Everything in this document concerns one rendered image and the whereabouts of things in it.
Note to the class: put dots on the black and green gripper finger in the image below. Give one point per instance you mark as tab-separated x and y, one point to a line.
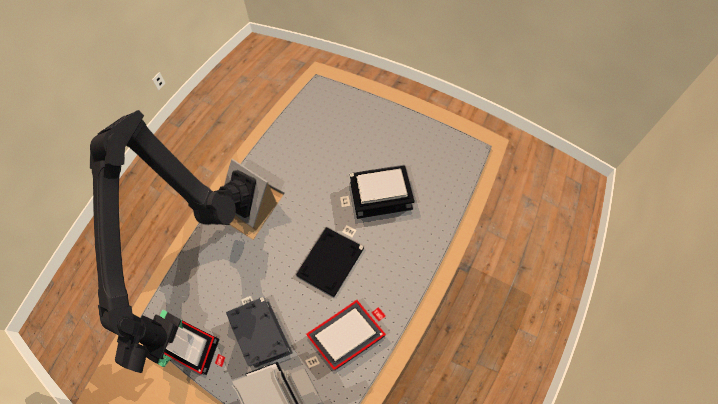
163	314
163	362

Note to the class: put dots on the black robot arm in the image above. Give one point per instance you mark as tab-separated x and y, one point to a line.
209	207

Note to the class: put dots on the grey slotted rack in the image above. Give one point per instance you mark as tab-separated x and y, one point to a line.
263	387

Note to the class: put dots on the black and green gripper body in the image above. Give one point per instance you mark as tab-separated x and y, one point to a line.
164	334

